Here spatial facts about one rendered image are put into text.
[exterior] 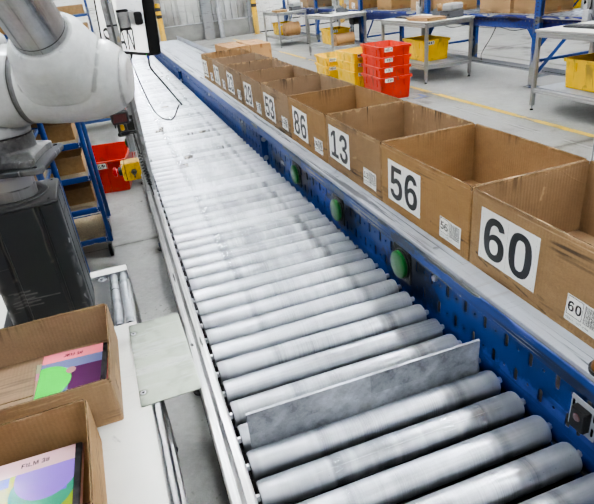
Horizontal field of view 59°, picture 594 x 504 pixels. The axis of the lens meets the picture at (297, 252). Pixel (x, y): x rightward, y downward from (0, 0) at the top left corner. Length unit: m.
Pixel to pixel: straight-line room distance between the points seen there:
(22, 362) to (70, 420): 0.34
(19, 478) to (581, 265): 0.94
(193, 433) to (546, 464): 1.42
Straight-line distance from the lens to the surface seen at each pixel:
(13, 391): 1.26
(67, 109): 1.17
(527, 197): 1.21
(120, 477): 0.99
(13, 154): 1.27
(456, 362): 1.07
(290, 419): 0.97
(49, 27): 1.08
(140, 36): 2.21
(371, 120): 1.85
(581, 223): 1.34
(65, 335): 1.30
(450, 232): 1.20
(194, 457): 2.02
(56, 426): 1.03
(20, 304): 1.38
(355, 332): 1.19
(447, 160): 1.55
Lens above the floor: 1.45
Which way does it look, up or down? 27 degrees down
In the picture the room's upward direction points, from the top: 6 degrees counter-clockwise
